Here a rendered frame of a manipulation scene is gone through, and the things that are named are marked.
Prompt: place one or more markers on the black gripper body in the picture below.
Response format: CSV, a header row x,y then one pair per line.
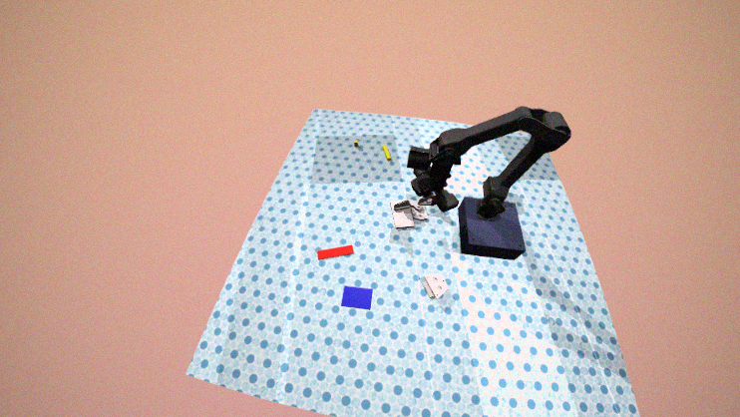
x,y
445,199

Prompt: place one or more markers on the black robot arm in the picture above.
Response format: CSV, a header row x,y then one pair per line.
x,y
549,131

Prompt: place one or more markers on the red flat bar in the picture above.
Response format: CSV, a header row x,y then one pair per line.
x,y
339,251

